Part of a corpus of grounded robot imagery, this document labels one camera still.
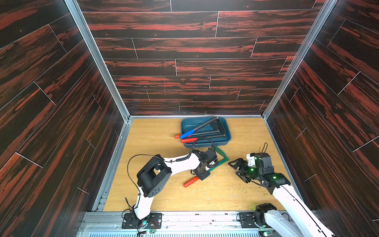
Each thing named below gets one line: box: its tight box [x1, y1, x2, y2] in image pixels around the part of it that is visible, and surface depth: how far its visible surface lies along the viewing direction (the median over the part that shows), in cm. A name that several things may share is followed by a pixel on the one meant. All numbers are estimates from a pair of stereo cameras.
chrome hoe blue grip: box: [179, 116, 220, 140], surface depth 102 cm
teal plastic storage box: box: [180, 116, 232, 149], surface depth 109 cm
